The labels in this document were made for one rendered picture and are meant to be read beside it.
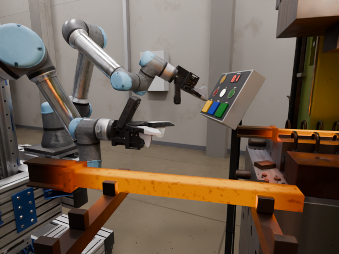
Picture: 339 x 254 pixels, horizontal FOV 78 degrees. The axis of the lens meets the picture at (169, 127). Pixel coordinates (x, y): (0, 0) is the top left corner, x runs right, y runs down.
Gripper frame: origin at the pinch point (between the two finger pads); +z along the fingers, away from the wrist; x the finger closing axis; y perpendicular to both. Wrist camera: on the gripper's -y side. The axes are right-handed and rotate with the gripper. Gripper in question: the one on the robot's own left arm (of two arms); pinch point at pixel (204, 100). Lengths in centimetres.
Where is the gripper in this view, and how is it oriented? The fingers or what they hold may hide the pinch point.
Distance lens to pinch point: 103.7
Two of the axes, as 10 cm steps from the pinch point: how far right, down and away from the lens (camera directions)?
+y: 4.9, -8.7, -0.8
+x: -1.7, -1.9, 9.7
